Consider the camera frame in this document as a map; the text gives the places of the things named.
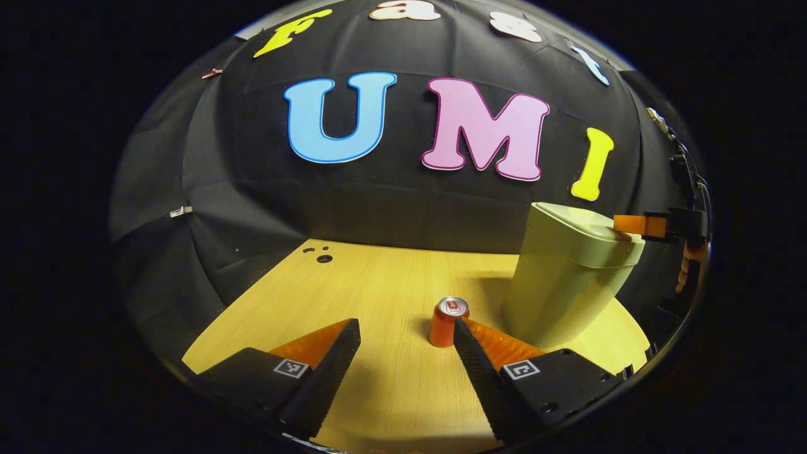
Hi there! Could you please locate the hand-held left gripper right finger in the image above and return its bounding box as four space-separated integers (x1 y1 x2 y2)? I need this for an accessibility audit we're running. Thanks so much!
453 317 628 442

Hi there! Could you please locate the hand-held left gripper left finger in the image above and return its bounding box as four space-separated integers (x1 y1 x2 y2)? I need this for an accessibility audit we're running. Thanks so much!
192 318 362 440

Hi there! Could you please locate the orange pop can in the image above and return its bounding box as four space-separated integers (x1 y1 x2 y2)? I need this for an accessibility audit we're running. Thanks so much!
429 296 470 348

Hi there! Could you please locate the pale green desktop garbage bin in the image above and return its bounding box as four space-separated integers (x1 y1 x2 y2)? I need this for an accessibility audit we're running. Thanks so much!
502 202 646 349

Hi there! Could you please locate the wooden desktop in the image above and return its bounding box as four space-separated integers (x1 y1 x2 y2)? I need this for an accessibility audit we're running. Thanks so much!
182 238 651 453

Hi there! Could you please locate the black backdrop cloth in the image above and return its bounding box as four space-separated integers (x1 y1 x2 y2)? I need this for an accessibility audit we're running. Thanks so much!
108 0 707 373

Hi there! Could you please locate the black articulated camera stand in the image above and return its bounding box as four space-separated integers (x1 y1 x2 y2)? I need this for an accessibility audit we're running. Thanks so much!
646 107 713 212

